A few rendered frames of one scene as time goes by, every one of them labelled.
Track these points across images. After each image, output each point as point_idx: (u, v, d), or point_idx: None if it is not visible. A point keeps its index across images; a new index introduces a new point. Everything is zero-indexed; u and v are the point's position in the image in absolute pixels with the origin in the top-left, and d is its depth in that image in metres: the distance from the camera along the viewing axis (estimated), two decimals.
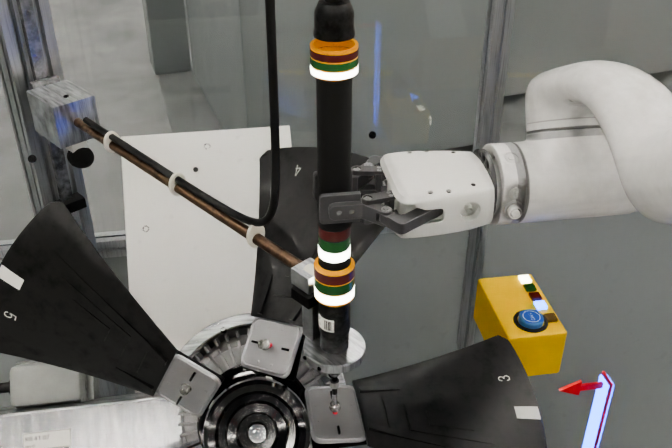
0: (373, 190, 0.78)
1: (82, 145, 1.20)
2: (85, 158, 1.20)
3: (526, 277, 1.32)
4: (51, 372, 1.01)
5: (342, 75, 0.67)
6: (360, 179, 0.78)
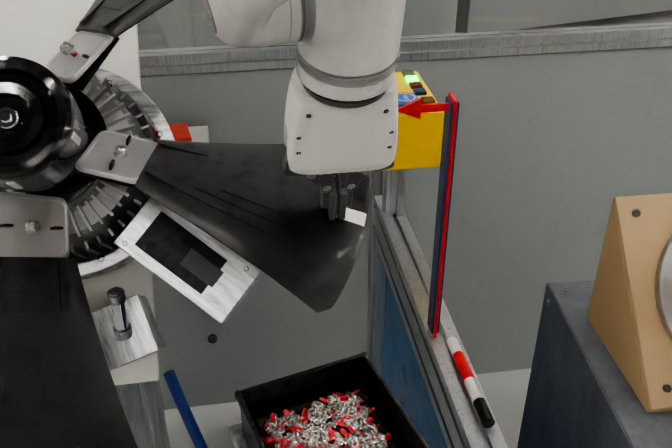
0: None
1: None
2: None
3: (410, 71, 1.18)
4: None
5: None
6: (331, 178, 0.73)
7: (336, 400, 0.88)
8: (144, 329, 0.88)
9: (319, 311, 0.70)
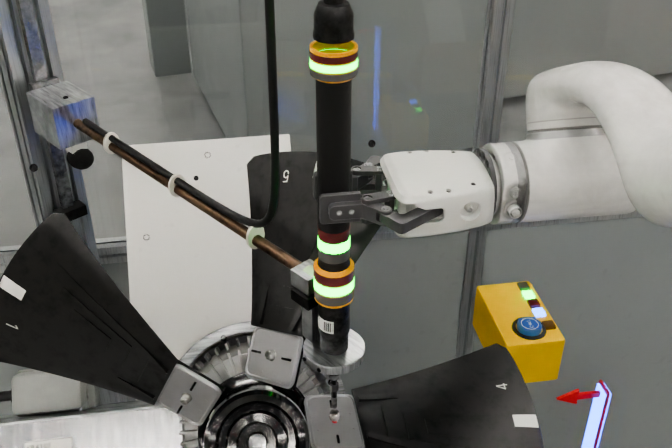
0: (373, 190, 0.78)
1: (82, 146, 1.20)
2: (85, 159, 1.20)
3: (525, 284, 1.33)
4: (53, 380, 1.02)
5: (341, 77, 0.67)
6: (360, 179, 0.78)
7: None
8: None
9: None
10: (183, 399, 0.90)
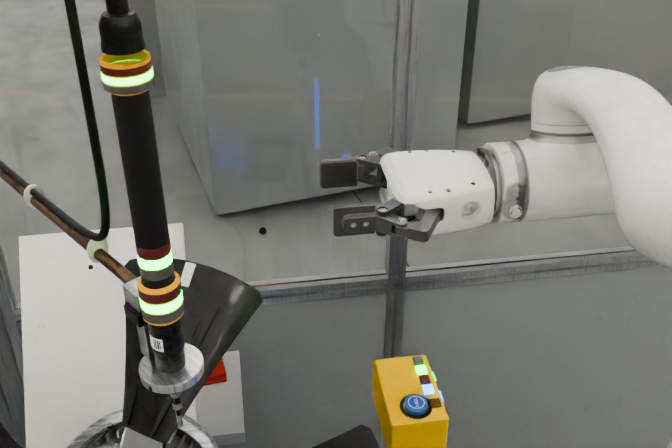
0: (374, 181, 0.80)
1: None
2: None
3: (419, 359, 1.38)
4: None
5: (131, 89, 0.64)
6: (365, 167, 0.80)
7: None
8: None
9: None
10: None
